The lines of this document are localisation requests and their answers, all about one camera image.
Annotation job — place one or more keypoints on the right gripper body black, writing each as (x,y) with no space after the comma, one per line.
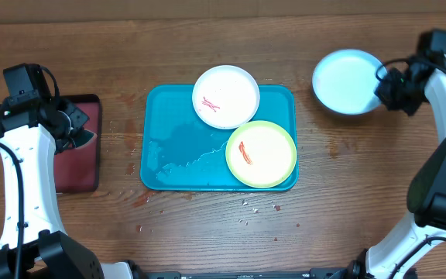
(396,92)

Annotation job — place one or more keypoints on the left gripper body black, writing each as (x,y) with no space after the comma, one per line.
(73,118)

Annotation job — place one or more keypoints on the green and orange sponge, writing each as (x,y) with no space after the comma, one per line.
(83,138)

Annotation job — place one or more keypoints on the light blue plate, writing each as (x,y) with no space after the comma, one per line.
(345,81)

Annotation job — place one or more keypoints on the white plate with red streaks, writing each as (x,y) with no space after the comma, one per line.
(225,97)

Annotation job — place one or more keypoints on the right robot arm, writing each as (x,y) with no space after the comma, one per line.
(423,226)

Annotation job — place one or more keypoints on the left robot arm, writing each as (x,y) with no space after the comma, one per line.
(35,125)

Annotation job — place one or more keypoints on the black tray with red liquid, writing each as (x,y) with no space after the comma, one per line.
(77,170)

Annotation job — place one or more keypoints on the teal plastic serving tray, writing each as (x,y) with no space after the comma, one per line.
(180,152)

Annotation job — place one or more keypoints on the yellow plate with green rim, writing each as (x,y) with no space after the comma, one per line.
(261,154)

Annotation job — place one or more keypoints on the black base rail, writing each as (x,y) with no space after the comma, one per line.
(314,273)

